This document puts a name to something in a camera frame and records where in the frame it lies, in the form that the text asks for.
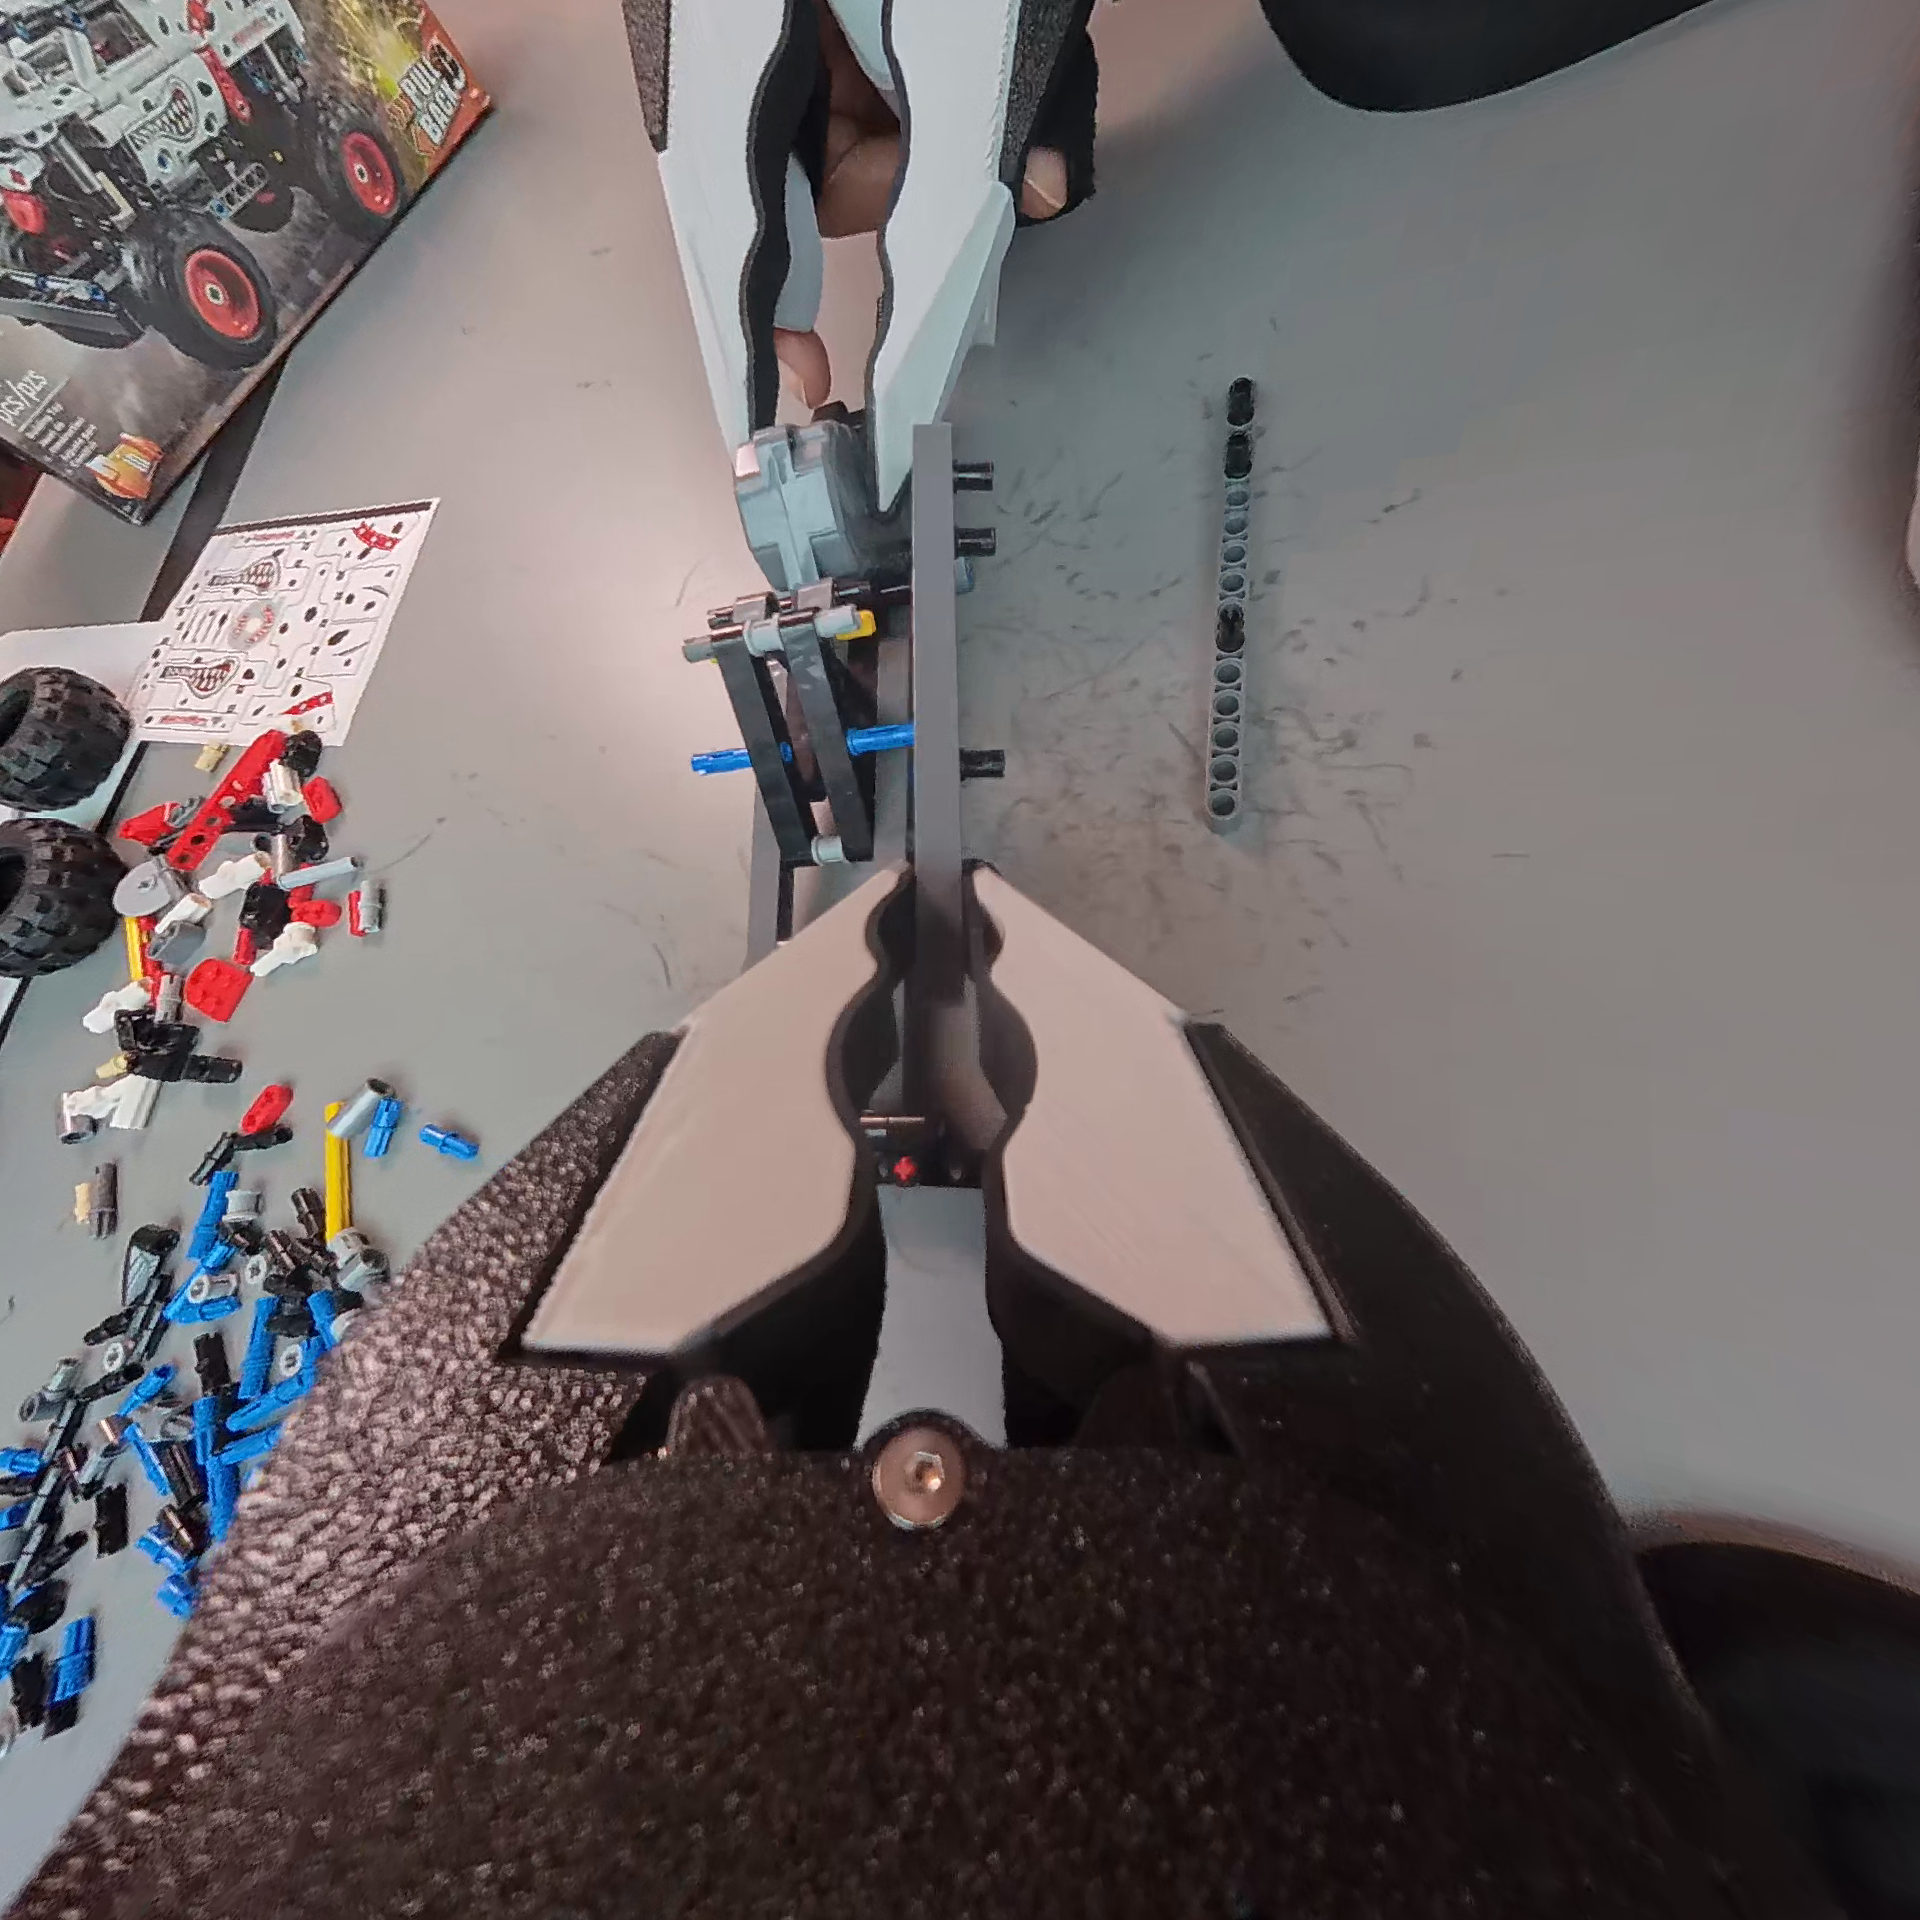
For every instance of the white sticker sheet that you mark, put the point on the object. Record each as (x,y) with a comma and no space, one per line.
(284,630)

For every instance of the toy truck box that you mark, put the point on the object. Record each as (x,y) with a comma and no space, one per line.
(226,150)

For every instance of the black toy tyre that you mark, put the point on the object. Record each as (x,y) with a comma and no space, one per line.
(54,734)
(54,897)

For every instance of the pile of blue black toy pins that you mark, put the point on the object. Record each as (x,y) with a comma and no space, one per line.
(211,1218)

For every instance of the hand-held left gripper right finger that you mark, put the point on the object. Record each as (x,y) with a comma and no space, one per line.
(1156,1171)

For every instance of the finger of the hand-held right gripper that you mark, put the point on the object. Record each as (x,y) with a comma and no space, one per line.
(715,182)
(962,195)

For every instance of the pile of red white toy parts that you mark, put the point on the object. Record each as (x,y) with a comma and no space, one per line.
(226,796)

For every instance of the grey toy beam with pins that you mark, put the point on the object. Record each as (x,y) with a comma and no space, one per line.
(1228,822)
(934,675)

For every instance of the grey desk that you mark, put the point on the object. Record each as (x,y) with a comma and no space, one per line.
(1500,750)

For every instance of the grey and black toy assembly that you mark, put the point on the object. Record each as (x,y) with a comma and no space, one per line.
(804,495)

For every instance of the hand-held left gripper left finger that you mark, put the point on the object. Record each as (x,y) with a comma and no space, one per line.
(706,1184)

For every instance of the person's right hand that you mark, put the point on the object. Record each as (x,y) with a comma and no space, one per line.
(856,136)

